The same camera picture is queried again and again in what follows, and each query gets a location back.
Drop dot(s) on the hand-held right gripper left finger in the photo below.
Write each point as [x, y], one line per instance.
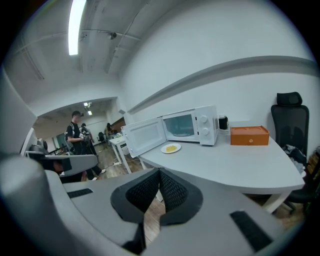
[100, 207]

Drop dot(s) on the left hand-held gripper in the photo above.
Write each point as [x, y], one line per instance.
[37, 150]

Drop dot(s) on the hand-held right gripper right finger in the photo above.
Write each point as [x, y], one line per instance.
[215, 207]

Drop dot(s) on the yellow food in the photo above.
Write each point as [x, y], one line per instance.
[171, 148]

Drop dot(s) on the white plate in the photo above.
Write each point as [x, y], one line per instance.
[163, 149]

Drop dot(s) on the white microwave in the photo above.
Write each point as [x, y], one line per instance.
[207, 112]

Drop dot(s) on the white power strip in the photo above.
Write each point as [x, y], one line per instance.
[117, 163]

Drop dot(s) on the white table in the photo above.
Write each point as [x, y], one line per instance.
[116, 141]

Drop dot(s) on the grey table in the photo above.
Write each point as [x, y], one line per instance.
[225, 162]

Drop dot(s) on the small ceiling light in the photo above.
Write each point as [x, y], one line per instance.
[87, 104]

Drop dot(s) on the orange box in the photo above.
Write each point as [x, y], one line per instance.
[250, 136]

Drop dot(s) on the black container white lid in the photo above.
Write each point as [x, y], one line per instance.
[223, 123]

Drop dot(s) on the pile of dark clothes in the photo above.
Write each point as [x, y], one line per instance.
[296, 155]

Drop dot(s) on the stack of cardboard boxes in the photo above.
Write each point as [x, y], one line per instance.
[314, 162]

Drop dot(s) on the black office chair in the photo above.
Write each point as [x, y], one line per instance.
[290, 117]

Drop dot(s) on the ceiling sensor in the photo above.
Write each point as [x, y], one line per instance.
[113, 35]

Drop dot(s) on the long ceiling light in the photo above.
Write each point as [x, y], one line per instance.
[75, 27]

